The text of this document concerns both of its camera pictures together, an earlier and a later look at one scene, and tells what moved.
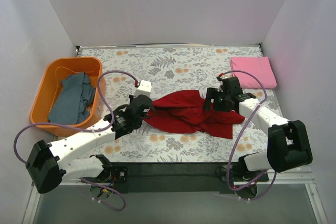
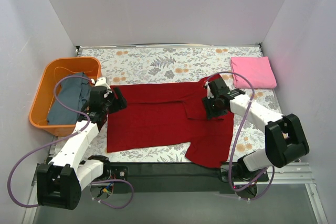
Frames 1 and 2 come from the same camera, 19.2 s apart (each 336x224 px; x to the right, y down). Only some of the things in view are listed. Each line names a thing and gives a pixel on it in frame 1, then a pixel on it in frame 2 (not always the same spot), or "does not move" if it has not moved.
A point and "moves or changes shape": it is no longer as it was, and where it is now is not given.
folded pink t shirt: x=259 y=67 does not move
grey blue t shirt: x=74 y=101 does not move
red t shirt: x=185 y=109 moves or changes shape
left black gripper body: x=146 y=104 to x=115 y=100
